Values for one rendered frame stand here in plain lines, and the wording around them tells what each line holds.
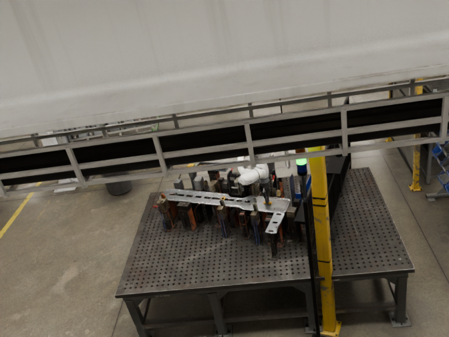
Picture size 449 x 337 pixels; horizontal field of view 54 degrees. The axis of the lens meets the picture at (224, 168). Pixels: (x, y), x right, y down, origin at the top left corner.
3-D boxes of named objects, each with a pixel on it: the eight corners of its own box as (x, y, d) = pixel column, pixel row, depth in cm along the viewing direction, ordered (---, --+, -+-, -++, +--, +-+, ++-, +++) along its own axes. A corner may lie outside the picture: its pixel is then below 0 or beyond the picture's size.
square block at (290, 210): (289, 242, 410) (286, 211, 391) (292, 237, 416) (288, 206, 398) (298, 243, 406) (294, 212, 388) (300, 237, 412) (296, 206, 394)
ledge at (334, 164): (322, 178, 370) (321, 160, 361) (330, 156, 397) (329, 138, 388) (340, 178, 364) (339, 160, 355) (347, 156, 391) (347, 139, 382)
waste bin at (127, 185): (101, 200, 667) (85, 159, 631) (110, 181, 713) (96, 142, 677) (132, 196, 661) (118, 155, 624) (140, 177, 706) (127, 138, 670)
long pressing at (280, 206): (156, 200, 457) (156, 199, 456) (166, 188, 474) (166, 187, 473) (284, 214, 400) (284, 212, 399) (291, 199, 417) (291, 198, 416)
